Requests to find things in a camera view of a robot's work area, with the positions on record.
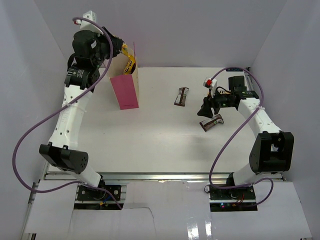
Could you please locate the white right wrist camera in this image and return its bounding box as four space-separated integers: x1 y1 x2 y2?
203 78 217 96

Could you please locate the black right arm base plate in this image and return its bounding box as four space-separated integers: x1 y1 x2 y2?
203 184 258 213

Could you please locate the blue label right corner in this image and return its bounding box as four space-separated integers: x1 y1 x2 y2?
225 67 243 72

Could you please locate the yellow M&M packet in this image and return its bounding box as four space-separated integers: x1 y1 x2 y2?
120 42 137 75
218 90 230 95

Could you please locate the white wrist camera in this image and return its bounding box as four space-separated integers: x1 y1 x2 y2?
73 10 105 35
203 78 217 96

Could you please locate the brown purple chocolate bar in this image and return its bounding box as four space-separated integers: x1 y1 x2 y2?
199 114 224 132

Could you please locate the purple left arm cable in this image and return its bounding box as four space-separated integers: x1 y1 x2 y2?
11 16 123 210

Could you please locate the brown chocolate bar centre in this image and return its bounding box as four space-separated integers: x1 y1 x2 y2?
174 87 189 107

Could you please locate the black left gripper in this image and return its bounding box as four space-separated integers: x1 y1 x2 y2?
92 27 125 68

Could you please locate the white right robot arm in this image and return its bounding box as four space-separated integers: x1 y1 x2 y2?
197 75 294 200

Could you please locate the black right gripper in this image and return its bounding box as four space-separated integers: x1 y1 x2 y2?
197 88 235 119

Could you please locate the pink cream paper bag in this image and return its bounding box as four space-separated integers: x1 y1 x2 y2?
107 52 139 110

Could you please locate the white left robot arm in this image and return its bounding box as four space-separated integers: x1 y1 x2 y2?
39 30 124 200

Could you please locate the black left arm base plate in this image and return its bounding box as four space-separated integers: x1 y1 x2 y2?
76 185 122 201

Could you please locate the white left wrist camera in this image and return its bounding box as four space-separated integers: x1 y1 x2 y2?
73 10 105 35

